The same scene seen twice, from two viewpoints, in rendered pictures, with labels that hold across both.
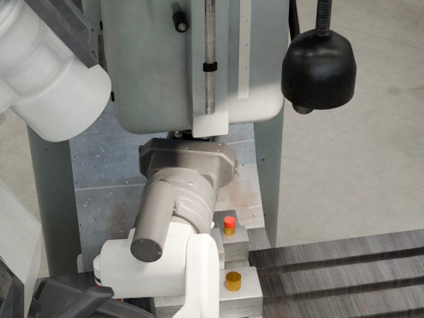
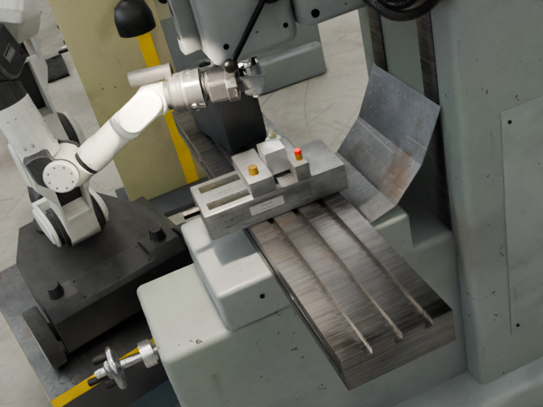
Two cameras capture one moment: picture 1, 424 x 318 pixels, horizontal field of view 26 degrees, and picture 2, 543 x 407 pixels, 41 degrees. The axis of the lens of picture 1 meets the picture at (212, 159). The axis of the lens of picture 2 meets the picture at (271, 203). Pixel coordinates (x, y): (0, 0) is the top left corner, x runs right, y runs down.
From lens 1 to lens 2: 1.68 m
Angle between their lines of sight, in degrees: 68
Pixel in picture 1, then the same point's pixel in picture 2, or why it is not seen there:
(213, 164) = (216, 80)
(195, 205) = (174, 83)
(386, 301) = (317, 260)
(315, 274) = (331, 226)
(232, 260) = (294, 176)
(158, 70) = not seen: hidden behind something
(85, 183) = (361, 119)
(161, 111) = not seen: hidden behind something
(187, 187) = (183, 76)
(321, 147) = not seen: outside the picture
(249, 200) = (401, 185)
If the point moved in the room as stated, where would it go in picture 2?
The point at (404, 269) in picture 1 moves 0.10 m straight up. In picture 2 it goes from (355, 262) to (347, 224)
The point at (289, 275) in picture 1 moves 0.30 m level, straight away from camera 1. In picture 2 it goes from (326, 216) to (456, 186)
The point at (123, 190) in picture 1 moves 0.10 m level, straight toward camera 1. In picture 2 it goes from (368, 134) to (333, 147)
